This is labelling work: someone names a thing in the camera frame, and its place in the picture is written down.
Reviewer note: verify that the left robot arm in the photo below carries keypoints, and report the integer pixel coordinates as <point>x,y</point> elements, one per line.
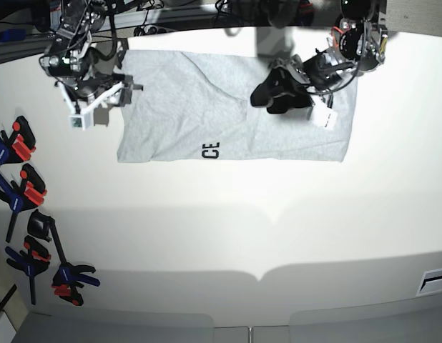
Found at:
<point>359,39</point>

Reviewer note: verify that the grey T-shirt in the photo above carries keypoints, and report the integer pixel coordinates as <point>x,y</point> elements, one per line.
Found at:
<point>197,106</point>

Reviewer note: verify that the blue clamp top left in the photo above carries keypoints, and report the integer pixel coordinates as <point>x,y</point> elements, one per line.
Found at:
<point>18,147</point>

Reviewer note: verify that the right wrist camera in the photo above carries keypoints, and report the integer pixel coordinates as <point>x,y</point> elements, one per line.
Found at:
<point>81,121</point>

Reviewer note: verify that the blue clamp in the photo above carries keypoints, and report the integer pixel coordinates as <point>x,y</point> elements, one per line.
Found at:
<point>18,147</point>
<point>33,261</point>
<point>27,195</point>

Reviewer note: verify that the blue box on rail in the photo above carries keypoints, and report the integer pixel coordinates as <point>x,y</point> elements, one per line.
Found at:
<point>11,35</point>

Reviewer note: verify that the aluminium frame rail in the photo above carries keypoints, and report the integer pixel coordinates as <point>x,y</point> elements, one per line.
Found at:
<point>13,50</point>

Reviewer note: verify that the long black bar clamp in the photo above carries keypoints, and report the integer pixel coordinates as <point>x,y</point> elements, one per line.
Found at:
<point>68,278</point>

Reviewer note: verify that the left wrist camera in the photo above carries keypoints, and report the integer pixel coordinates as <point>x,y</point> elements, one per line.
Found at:
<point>324,117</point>

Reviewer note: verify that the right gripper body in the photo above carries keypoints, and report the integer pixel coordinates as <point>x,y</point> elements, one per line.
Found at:
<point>83,95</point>

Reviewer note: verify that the white label plate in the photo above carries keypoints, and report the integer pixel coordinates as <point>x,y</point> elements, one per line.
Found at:
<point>431,283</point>

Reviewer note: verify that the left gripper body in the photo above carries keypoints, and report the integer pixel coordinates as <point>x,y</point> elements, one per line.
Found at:
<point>325,73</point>

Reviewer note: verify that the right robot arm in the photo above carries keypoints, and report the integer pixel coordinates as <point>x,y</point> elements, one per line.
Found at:
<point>71,59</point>

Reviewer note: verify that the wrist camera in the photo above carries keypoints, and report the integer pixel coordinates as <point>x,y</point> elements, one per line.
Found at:
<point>81,121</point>
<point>324,117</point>

